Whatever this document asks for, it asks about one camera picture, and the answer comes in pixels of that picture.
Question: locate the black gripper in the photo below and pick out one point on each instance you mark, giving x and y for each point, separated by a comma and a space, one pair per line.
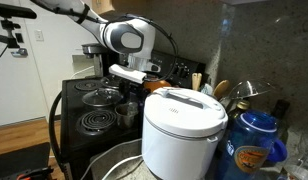
130, 91

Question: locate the glass pot lid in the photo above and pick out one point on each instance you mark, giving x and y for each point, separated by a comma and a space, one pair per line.
102, 97

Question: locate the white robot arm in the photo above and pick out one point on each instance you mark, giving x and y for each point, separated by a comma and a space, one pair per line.
134, 37

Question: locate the silver metal cup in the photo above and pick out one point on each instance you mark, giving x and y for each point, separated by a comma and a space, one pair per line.
126, 114

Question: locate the black electric stove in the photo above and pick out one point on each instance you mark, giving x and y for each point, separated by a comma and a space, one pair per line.
87, 131

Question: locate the black coffee maker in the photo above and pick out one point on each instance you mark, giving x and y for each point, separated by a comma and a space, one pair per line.
97, 53

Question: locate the white rice cooker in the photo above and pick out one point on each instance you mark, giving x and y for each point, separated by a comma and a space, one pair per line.
181, 130

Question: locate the wooden spoon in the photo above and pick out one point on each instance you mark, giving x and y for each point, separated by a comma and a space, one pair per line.
221, 88

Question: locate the dark glass bottle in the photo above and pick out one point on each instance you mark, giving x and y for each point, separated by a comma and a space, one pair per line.
240, 108

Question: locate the blue nalgene bottle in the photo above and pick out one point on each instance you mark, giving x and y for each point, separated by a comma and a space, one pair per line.
253, 140

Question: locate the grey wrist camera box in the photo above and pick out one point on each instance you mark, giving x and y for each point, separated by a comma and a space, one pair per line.
129, 74

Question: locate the camera on stand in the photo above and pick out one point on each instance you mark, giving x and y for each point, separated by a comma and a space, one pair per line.
6, 12

